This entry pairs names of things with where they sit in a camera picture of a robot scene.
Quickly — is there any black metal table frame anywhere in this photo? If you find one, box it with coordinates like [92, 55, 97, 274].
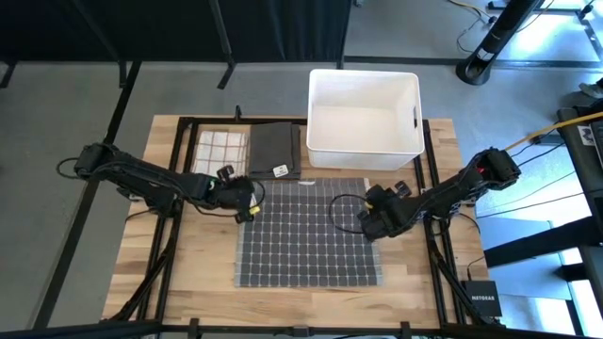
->
[101, 105, 503, 339]

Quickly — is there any white plastic basket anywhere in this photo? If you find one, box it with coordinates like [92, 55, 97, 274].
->
[305, 69, 427, 172]

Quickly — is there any dark grey terry towel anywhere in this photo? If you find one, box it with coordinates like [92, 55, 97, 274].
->
[247, 121, 303, 182]

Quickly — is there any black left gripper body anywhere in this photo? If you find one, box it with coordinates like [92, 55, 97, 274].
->
[211, 174, 260, 224]

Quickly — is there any black metal floor beam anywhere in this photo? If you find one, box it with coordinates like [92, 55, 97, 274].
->
[483, 216, 603, 270]

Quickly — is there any black stand base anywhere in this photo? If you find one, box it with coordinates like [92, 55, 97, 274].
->
[486, 0, 603, 23]

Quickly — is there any person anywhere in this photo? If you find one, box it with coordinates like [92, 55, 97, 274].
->
[578, 77, 603, 101]

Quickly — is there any black floor cable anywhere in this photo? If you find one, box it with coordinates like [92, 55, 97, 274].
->
[474, 191, 586, 220]
[511, 140, 567, 169]

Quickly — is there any black Netgear network switch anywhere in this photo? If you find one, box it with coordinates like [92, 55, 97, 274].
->
[460, 280, 503, 318]

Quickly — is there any black folding partition screen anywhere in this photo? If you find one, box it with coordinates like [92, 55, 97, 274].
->
[0, 0, 354, 90]

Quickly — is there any yellow cable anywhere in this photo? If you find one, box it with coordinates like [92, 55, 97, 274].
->
[503, 111, 603, 153]

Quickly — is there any grey towel with white checks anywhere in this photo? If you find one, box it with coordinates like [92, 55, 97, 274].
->
[233, 176, 384, 289]

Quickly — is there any black desk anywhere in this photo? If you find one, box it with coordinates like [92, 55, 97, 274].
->
[557, 98, 603, 339]

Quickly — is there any black floor stand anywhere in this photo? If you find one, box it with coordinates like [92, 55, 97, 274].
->
[455, 0, 544, 87]

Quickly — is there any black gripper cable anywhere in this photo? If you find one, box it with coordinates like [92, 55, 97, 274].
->
[327, 193, 374, 235]

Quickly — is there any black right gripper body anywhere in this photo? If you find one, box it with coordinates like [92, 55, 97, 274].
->
[357, 184, 416, 243]

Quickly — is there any white towel with red checks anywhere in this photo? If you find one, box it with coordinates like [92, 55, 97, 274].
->
[189, 129, 250, 178]

